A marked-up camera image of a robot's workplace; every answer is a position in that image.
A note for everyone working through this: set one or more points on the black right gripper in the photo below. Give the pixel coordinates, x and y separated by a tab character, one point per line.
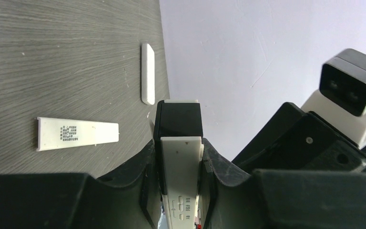
297	141

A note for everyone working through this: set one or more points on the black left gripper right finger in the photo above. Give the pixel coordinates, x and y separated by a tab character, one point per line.
279	199

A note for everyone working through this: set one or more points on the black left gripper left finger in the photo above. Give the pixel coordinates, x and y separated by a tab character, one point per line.
128	197

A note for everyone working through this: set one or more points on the white rectangular box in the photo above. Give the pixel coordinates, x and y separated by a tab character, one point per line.
56	133

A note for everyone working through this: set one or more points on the white remote control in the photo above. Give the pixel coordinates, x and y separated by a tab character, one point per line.
177	136

